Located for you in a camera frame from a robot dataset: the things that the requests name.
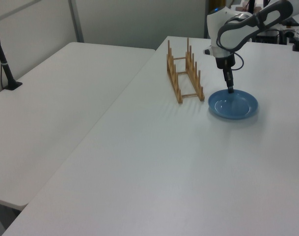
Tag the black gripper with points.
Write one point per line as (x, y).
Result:
(225, 63)

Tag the blue plastic plate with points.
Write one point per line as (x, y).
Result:
(237, 108)

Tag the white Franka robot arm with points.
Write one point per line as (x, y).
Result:
(235, 34)

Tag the wooden plate rack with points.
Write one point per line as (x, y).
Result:
(174, 81)

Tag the black electronics box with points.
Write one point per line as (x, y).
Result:
(269, 38)

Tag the black monitor stand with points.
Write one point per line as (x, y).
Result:
(251, 5)

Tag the black vertical pole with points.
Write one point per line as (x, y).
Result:
(266, 2)

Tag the black computer keyboard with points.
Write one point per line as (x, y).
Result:
(292, 22)

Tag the white side table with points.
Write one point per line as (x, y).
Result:
(53, 110)

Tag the black clamped camera pole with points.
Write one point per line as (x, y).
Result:
(297, 45)

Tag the grey metal partition post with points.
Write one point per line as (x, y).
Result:
(76, 22)

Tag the black camera pole with base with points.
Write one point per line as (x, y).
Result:
(3, 64)

